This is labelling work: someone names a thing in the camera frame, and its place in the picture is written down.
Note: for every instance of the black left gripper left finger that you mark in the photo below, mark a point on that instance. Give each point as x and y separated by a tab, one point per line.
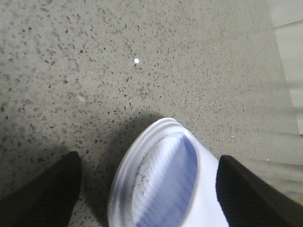
48	200

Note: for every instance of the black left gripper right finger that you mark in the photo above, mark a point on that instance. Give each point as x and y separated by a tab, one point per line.
248	201

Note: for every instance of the light blue slipper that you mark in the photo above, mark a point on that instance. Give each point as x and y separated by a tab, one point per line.
166	179

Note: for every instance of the grey-white curtain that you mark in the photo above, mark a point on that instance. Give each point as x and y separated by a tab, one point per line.
287	21

